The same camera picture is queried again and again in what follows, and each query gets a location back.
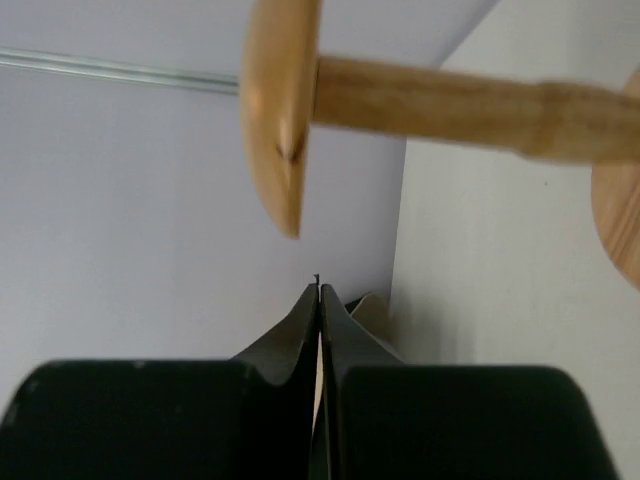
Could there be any left aluminium frame post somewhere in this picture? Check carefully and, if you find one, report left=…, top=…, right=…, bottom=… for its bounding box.
left=1, top=47, right=239, bottom=96

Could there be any wooden hat stand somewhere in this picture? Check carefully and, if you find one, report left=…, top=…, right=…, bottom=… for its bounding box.
left=239, top=1, right=639, bottom=282

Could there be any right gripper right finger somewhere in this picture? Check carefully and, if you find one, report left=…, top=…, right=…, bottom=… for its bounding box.
left=319, top=284, right=400, bottom=479

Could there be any beige bucket hat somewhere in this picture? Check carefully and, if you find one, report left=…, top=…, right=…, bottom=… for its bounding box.
left=346, top=292, right=395, bottom=346

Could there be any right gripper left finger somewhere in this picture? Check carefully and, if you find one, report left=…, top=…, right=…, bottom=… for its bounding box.
left=234, top=283, right=319, bottom=479

